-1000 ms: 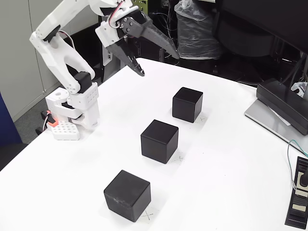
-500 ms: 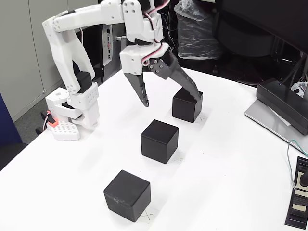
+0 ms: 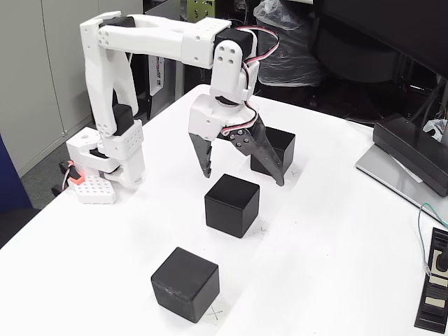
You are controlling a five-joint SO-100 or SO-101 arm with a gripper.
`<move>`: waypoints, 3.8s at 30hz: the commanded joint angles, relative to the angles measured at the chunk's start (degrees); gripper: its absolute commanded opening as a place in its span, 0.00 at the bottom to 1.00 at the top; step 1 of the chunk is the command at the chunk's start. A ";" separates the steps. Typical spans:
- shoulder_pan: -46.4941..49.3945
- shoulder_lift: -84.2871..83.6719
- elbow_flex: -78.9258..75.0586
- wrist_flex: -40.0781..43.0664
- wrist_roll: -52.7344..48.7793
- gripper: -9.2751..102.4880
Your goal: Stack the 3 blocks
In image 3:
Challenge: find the smooth black block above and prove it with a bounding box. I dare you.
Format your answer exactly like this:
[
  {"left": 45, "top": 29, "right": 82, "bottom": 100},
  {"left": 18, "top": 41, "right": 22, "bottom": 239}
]
[
  {"left": 204, "top": 174, "right": 260, "bottom": 239},
  {"left": 250, "top": 126, "right": 296, "bottom": 179}
]

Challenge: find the scuffed black block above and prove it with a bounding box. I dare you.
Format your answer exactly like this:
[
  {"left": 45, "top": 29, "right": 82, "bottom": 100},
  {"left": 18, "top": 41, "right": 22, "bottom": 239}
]
[{"left": 150, "top": 246, "right": 221, "bottom": 323}]

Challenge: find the black box orange stripe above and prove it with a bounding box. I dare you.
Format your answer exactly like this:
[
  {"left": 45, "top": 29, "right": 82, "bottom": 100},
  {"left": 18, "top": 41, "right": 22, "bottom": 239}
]
[{"left": 183, "top": 64, "right": 214, "bottom": 94}]

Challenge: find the silver computer tower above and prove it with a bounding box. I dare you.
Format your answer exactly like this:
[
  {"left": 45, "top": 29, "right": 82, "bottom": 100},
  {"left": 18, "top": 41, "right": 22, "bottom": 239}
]
[{"left": 143, "top": 0, "right": 183, "bottom": 97}]

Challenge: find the black flat panel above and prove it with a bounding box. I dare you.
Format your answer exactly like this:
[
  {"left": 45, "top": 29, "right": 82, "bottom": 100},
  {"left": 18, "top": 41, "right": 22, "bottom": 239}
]
[{"left": 131, "top": 52, "right": 151, "bottom": 120}]

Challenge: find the plastic-wrapped black bin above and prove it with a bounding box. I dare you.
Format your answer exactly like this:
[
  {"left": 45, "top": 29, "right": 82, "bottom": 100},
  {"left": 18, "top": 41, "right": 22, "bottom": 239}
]
[{"left": 253, "top": 0, "right": 323, "bottom": 88}]

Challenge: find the green circuit board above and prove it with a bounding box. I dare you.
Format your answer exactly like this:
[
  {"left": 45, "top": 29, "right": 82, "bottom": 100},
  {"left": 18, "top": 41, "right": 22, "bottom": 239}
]
[{"left": 186, "top": 0, "right": 216, "bottom": 20}]

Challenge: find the white perforated mounting plate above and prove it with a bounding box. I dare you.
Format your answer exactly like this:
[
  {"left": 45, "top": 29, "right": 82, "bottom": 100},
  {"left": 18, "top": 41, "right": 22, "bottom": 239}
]
[{"left": 69, "top": 174, "right": 118, "bottom": 205}]

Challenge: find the silver monitor stand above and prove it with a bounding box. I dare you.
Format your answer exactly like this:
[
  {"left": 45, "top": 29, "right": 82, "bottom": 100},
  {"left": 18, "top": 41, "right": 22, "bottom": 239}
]
[{"left": 355, "top": 75, "right": 448, "bottom": 225}]

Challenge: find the orange black table clamp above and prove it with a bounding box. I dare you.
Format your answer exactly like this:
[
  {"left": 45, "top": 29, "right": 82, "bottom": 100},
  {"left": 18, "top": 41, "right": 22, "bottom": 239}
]
[{"left": 51, "top": 160, "right": 85, "bottom": 197}]

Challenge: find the black dock box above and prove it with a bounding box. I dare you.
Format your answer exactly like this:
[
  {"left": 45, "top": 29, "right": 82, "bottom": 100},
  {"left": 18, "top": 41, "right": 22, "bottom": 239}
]
[{"left": 372, "top": 113, "right": 448, "bottom": 197}]

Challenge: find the crumpled white bag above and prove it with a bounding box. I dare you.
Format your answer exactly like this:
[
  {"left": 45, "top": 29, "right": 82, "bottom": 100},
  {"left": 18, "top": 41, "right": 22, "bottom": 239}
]
[{"left": 422, "top": 118, "right": 448, "bottom": 143}]

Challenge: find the black monitor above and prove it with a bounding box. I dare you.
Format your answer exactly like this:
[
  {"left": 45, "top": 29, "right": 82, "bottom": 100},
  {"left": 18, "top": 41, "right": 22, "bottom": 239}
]
[{"left": 313, "top": 0, "right": 448, "bottom": 76}]

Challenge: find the grey cabinet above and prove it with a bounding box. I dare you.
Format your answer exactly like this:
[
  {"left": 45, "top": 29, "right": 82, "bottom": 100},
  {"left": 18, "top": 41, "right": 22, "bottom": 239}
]
[{"left": 0, "top": 0, "right": 144, "bottom": 176}]

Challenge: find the blue partition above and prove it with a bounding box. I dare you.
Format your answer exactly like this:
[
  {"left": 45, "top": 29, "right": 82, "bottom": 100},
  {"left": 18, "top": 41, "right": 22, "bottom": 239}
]
[{"left": 0, "top": 132, "right": 34, "bottom": 213}]

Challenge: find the black power strip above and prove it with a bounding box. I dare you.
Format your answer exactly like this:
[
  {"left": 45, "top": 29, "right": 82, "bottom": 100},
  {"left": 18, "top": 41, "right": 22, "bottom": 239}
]
[{"left": 414, "top": 227, "right": 448, "bottom": 333}]

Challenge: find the silver metal post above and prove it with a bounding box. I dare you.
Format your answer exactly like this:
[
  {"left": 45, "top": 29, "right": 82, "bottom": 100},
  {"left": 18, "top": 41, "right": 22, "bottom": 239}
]
[{"left": 174, "top": 62, "right": 186, "bottom": 101}]

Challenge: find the red white black servo cable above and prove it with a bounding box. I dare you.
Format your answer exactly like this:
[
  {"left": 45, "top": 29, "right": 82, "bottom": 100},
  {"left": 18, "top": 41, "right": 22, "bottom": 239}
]
[{"left": 222, "top": 26, "right": 281, "bottom": 138}]

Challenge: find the green cable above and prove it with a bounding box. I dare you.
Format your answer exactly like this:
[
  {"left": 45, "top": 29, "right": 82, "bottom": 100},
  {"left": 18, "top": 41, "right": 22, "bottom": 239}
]
[{"left": 417, "top": 202, "right": 448, "bottom": 276}]

